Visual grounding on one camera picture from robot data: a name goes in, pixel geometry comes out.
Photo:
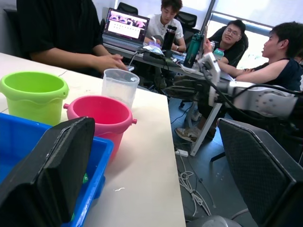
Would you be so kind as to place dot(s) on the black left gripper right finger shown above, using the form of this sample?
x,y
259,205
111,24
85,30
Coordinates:
x,y
260,170

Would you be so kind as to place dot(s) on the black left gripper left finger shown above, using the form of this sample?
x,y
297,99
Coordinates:
x,y
47,170

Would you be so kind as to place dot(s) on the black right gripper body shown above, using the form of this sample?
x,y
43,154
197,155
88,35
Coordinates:
x,y
201,91

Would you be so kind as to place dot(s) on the clear plastic measuring cup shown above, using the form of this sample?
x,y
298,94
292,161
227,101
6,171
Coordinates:
x,y
118,87

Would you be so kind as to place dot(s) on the green toy fish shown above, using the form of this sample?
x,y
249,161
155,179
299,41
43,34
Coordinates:
x,y
72,216
85,177

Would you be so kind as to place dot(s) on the blue plastic tub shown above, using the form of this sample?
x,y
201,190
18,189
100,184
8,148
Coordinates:
x,y
14,142

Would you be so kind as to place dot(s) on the green plastic bucket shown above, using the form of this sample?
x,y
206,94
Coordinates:
x,y
33,106

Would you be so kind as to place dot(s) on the pink plastic bucket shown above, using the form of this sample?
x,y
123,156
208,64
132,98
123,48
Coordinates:
x,y
104,113

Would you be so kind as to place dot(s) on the green drink bottle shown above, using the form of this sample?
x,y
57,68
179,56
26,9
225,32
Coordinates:
x,y
193,49

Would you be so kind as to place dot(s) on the brown sneaker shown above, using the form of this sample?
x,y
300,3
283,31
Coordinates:
x,y
187,134

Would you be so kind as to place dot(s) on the person with glasses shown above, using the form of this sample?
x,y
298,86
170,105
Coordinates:
x,y
234,49

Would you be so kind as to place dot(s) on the smartphone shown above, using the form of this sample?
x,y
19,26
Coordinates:
x,y
205,35

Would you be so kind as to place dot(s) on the black drink bottle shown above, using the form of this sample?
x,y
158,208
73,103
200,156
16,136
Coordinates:
x,y
169,37

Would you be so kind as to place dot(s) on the white power strip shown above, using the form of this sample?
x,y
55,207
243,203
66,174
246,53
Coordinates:
x,y
181,153

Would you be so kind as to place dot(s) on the black office chair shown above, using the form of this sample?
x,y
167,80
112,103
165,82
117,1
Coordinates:
x,y
188,22
127,8

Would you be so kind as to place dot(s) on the silver robot body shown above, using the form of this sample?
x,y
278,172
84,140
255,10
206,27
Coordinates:
x,y
213,222

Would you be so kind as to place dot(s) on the person in white shirt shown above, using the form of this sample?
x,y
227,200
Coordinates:
x,y
163,26

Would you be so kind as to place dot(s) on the grey office desk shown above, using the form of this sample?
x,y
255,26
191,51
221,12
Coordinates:
x,y
132,53

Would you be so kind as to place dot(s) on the person in dark tank top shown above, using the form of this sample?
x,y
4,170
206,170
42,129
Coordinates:
x,y
284,71

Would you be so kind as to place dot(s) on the open laptop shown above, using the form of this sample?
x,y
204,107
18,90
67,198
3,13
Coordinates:
x,y
125,26

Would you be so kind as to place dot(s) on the person in black shirt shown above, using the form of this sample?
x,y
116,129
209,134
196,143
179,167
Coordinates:
x,y
59,23

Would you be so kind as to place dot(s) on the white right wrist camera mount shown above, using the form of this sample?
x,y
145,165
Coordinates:
x,y
211,65

